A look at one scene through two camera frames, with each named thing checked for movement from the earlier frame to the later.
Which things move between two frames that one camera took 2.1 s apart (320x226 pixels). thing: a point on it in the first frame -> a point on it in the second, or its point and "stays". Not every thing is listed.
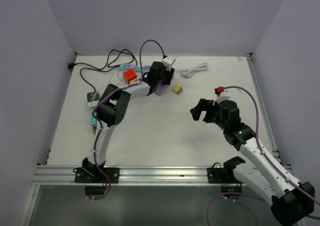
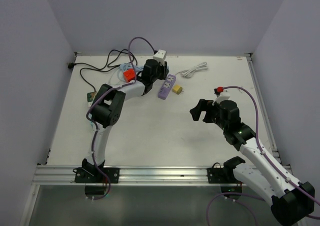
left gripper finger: [171, 76] -> [166, 70]
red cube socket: [129, 75] stays
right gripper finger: [196, 112] stays
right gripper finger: [204, 104] stays
